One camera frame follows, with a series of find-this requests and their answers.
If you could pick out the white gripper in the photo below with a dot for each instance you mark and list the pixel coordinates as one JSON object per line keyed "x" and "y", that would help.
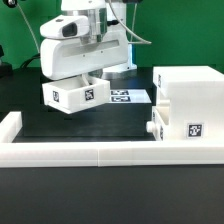
{"x": 68, "y": 51}

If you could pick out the white drawer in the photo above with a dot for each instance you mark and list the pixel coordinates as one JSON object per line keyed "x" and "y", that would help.
{"x": 70, "y": 95}
{"x": 156, "y": 125}

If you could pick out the white drawer cabinet box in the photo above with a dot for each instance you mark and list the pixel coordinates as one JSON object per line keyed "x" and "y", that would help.
{"x": 190, "y": 100}

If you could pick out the white front drawer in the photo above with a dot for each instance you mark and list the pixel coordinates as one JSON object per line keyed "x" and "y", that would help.
{"x": 156, "y": 125}

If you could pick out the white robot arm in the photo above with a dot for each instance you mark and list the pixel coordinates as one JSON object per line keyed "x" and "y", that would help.
{"x": 96, "y": 11}

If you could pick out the printed marker sheet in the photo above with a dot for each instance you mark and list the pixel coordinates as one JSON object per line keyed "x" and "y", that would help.
{"x": 129, "y": 96}

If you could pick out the black device at left edge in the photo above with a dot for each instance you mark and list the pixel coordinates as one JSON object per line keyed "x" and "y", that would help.
{"x": 5, "y": 68}

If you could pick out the white U-shaped fence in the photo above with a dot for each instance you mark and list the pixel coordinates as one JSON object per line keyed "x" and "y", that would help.
{"x": 101, "y": 154}

